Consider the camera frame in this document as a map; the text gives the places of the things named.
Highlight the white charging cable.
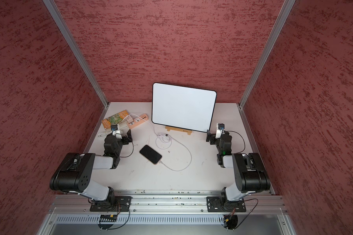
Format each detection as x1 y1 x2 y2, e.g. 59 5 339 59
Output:
135 114 193 172

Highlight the black phone pink case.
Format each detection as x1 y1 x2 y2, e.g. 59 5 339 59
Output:
139 145 162 165

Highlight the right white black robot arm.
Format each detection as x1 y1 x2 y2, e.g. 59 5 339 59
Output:
206 130 271 207

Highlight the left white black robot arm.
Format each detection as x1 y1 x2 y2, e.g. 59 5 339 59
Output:
50 130 133 211

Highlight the white charger in strip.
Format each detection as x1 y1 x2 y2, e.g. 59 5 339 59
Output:
126 116 133 123

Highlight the colourful patterned book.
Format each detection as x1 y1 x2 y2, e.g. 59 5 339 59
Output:
102 110 129 129

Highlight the pink power strip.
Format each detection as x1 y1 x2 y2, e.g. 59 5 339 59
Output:
126 114 149 129

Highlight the wooden board stand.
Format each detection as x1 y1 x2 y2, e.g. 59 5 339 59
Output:
165 126 192 135

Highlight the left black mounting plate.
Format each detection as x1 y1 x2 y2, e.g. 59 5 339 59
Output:
89 196 132 212

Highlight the black mounting plate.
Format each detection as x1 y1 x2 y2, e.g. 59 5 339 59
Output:
206 196 246 213
89 196 132 212

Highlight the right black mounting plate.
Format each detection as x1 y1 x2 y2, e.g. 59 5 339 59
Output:
206 196 246 213

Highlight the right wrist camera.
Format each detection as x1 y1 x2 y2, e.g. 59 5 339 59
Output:
215 123 225 139

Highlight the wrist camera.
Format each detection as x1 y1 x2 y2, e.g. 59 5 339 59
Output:
215 123 225 139
110 124 121 136

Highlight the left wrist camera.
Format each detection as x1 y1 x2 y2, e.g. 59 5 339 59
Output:
110 124 121 136

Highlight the white power strip cord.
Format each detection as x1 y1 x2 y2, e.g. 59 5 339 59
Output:
97 129 114 139

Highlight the white board black frame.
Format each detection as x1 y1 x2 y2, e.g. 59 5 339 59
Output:
152 83 217 132

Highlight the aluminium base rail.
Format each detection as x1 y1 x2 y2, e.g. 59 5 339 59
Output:
48 191 288 215

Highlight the left aluminium corner post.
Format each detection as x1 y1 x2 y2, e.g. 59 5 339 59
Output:
43 0 109 108

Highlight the aluminium corner post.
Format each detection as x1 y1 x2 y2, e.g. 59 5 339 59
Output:
238 0 296 111
43 0 109 108

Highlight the right aluminium corner post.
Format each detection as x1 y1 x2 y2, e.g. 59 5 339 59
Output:
238 0 296 111

